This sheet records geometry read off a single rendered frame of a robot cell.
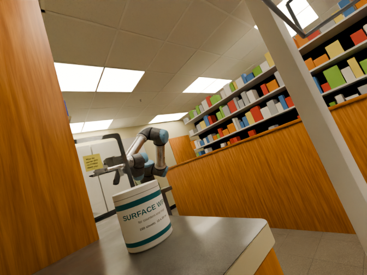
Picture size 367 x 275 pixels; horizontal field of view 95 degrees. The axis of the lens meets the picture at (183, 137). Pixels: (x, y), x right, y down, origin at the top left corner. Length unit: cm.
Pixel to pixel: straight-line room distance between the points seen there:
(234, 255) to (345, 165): 21
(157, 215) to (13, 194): 52
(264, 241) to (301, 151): 175
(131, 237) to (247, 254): 27
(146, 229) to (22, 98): 71
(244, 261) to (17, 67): 101
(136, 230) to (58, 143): 52
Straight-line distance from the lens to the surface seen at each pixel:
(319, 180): 215
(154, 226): 48
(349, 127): 200
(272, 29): 25
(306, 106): 23
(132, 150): 132
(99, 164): 93
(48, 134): 87
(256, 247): 37
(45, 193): 82
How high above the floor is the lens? 110
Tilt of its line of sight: 8 degrees up
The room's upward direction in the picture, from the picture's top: 20 degrees counter-clockwise
